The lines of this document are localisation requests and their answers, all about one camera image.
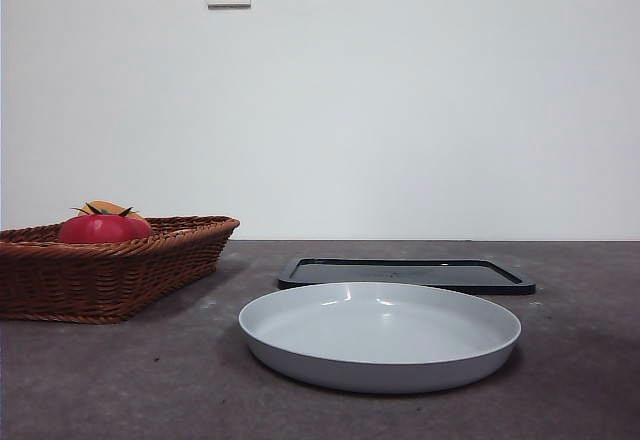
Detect orange-brown potato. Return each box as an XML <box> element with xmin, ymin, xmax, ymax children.
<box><xmin>82</xmin><ymin>201</ymin><xmax>147</xmax><ymax>221</ymax></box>

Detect black rectangular tray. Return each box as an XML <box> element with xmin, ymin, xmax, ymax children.
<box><xmin>277</xmin><ymin>257</ymin><xmax>537</xmax><ymax>296</ymax></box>

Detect grey round plate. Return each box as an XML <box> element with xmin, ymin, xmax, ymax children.
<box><xmin>237</xmin><ymin>281</ymin><xmax>523</xmax><ymax>394</ymax></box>

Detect red tomato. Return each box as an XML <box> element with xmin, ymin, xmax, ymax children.
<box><xmin>57</xmin><ymin>203</ymin><xmax>154</xmax><ymax>245</ymax></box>

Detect brown wicker basket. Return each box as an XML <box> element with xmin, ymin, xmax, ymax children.
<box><xmin>0</xmin><ymin>215</ymin><xmax>241</xmax><ymax>325</ymax></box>

